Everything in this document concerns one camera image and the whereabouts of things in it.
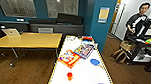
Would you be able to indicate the yellow framed pillar notice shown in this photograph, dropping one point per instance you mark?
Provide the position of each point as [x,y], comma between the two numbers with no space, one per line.
[104,14]

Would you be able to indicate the black wheeled cart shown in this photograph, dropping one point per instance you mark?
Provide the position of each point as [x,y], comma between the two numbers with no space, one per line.
[142,52]

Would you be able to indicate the long wooden office table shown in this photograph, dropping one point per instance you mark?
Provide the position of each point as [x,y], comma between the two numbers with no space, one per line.
[28,39]

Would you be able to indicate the person in dark shirt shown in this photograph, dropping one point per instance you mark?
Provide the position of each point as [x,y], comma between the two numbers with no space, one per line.
[136,23]

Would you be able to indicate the black office chair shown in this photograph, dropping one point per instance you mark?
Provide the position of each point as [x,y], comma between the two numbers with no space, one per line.
[2,29]

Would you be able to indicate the orange wooden door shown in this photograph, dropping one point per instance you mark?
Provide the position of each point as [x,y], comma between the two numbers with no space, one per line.
[116,17]

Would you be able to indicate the interior glass window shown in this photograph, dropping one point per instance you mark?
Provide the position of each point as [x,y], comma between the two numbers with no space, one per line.
[61,5]
[16,3]

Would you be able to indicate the shallow blue plastic bowl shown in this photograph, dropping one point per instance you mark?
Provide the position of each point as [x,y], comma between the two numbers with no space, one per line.
[95,62]

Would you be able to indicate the small orange cup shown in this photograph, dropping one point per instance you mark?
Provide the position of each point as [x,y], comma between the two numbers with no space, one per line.
[69,76]

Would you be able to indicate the orange board game box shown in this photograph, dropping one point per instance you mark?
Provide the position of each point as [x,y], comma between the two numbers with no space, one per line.
[69,58]

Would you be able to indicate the colourful snack box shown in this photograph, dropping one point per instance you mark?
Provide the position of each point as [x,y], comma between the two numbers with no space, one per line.
[87,38]

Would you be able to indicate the dark grey sofa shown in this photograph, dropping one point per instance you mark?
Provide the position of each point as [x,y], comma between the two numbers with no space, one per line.
[55,28]

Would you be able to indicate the white open laptop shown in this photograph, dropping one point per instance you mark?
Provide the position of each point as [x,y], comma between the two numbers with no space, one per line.
[11,32]

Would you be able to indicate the purple colourful game box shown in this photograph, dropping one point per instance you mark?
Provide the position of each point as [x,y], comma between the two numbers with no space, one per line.
[84,50]

